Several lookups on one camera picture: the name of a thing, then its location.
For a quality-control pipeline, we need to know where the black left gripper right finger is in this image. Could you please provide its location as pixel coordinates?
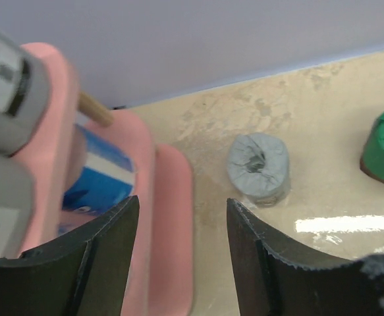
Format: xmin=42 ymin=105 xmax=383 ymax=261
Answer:
xmin=227 ymin=198 xmax=384 ymax=315

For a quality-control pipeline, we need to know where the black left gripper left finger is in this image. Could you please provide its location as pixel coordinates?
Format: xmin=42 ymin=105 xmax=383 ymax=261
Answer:
xmin=0 ymin=196 xmax=140 ymax=315

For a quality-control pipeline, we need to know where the grey roll with barcode label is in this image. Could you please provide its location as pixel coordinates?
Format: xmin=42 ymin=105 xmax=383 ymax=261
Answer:
xmin=0 ymin=32 xmax=50 ymax=258

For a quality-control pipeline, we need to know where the pink three-tier shelf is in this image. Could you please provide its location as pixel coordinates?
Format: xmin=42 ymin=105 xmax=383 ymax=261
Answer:
xmin=14 ymin=43 xmax=193 ymax=315

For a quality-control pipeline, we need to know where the grey roll with cartoon label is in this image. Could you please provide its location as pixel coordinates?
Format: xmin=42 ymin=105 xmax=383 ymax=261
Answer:
xmin=227 ymin=132 xmax=290 ymax=207

